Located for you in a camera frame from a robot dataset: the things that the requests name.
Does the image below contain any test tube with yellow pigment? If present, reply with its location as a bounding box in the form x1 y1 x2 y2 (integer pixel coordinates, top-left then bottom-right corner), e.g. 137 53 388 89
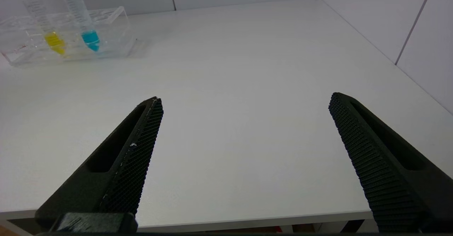
23 0 67 56

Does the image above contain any clear acrylic test tube rack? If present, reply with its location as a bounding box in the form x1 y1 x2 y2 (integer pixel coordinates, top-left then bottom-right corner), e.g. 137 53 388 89
0 6 137 67

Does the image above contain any test tube with blue pigment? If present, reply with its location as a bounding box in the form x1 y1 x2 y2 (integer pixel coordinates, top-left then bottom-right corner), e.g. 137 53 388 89
60 0 101 52

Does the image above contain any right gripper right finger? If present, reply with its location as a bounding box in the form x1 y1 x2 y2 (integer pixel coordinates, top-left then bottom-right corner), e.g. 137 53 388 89
328 92 453 234

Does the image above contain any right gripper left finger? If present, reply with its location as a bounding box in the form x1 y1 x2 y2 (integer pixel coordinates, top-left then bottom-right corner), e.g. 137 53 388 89
35 97 164 234

